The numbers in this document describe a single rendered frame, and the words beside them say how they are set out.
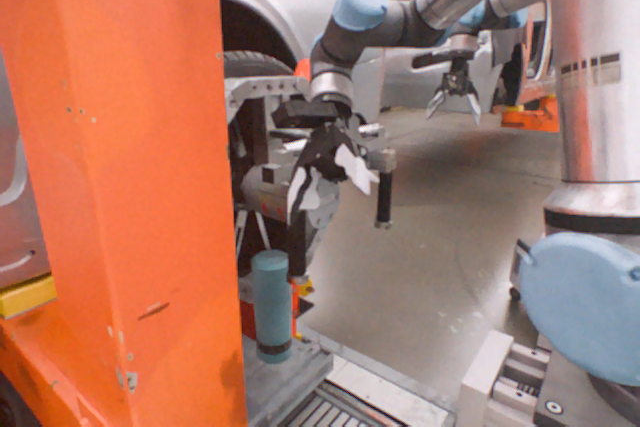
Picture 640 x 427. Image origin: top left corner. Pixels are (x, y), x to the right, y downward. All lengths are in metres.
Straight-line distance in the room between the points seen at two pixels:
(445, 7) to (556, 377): 0.51
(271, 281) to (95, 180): 0.57
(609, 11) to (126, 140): 0.40
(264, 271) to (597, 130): 0.69
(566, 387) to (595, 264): 0.25
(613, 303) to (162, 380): 0.44
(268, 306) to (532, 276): 0.66
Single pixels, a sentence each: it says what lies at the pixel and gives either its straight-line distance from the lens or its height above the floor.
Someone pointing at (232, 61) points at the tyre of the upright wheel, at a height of 1.16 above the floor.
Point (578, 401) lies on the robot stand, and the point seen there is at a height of 0.82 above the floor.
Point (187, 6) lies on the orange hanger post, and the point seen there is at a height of 1.21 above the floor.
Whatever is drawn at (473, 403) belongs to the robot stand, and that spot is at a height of 0.75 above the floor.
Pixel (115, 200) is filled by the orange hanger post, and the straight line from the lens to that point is 0.42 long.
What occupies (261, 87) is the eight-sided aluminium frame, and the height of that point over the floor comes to 1.10.
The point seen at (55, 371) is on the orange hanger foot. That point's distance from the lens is 0.83.
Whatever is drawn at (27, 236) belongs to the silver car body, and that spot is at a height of 0.84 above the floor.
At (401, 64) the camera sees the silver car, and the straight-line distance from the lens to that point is 3.41.
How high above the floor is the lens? 1.16
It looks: 18 degrees down
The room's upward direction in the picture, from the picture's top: straight up
